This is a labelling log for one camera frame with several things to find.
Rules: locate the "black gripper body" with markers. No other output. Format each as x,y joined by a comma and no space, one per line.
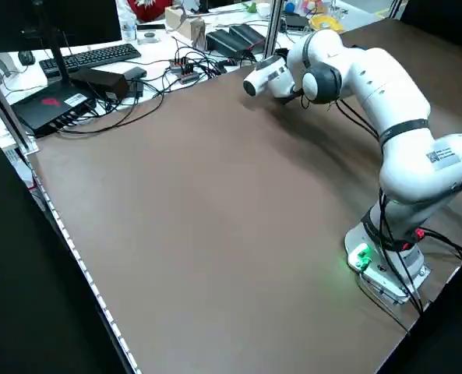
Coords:
282,52

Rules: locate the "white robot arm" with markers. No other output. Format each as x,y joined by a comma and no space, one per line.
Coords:
402,117

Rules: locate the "black ribbed box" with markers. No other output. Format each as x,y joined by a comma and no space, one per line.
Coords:
250,33
224,41

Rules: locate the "grey red usb hub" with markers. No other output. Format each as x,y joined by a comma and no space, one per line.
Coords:
178,62
189,76

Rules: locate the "beige cardboard box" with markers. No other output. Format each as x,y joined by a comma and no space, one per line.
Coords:
184,23

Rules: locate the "small white box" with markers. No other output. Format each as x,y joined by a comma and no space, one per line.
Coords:
149,37

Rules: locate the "person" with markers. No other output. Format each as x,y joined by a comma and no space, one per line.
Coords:
145,9

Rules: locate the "small black adapter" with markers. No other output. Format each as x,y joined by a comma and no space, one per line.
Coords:
135,72

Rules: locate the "clear plastic cup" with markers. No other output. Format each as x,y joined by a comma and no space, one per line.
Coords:
128,27

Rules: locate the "black rectangular box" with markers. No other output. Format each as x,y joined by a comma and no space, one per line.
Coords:
102,83

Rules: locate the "black keyboard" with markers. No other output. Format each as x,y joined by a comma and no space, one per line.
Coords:
94,56

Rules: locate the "black computer monitor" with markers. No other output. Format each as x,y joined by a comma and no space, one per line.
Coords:
59,19

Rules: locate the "black monitor stand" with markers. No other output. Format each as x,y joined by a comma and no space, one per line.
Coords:
51,54

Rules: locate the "flat black mini computer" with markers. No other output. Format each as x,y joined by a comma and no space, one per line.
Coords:
47,107

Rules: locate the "black computer mouse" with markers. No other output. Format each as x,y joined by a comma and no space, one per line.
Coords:
27,57

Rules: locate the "silver metal frame post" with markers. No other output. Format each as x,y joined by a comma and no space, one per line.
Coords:
272,31

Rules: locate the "black network switch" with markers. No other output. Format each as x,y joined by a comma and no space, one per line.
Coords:
297,21

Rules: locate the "aluminium frame profile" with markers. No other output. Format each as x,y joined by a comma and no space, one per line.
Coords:
396,8
4,109

